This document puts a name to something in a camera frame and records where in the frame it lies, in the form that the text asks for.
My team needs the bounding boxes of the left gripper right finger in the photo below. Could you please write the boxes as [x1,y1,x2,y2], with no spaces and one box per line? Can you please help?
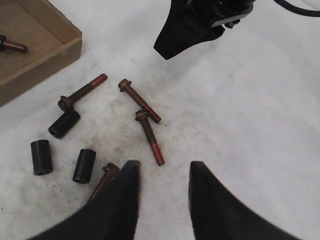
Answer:
[187,161,312,240]

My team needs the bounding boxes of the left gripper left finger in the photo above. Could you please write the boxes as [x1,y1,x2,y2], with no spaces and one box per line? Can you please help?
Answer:
[24,160,142,240]

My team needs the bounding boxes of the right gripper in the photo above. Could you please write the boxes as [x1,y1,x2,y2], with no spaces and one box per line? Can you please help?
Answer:
[153,0,254,61]

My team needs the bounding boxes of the brown cardboard box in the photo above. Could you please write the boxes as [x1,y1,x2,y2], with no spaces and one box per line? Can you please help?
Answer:
[0,0,83,108]

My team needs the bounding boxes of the copper flange bolt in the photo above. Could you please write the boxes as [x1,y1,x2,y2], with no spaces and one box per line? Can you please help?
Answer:
[86,162,121,204]
[57,73,109,111]
[135,109,166,167]
[117,78,162,124]

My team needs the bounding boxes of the black cylindrical sleeve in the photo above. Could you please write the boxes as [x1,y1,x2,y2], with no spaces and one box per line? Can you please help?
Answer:
[30,140,54,176]
[47,109,81,139]
[72,148,97,184]

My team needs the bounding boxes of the copper bolt in black sleeve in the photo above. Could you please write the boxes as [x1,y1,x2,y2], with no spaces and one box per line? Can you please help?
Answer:
[0,34,28,53]

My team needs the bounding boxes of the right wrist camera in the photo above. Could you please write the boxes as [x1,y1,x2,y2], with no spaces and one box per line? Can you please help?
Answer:
[211,6,252,30]

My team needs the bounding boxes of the black cable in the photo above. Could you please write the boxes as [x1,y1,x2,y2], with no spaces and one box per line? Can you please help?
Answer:
[274,0,320,17]

